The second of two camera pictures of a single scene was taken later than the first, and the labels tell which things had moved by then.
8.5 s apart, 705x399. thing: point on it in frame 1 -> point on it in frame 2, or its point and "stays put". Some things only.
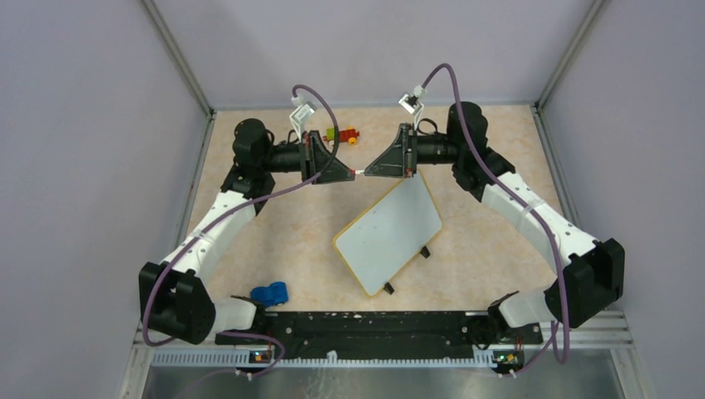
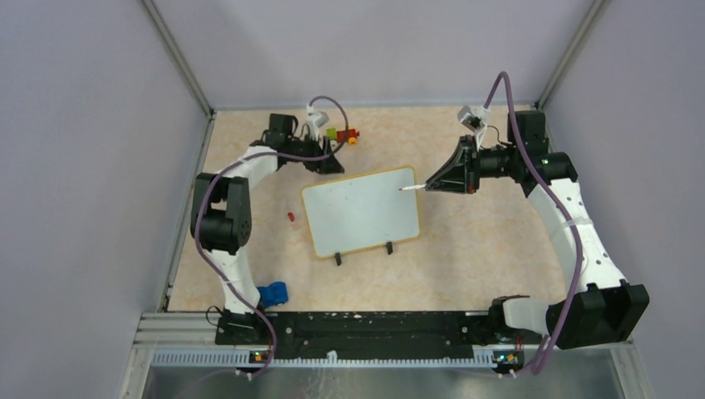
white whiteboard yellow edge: (376, 245) -> (362, 211)
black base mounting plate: (385, 336) stays put
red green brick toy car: (350, 135) stays put
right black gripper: (391, 163) -> (460, 173)
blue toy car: (275, 293) stays put
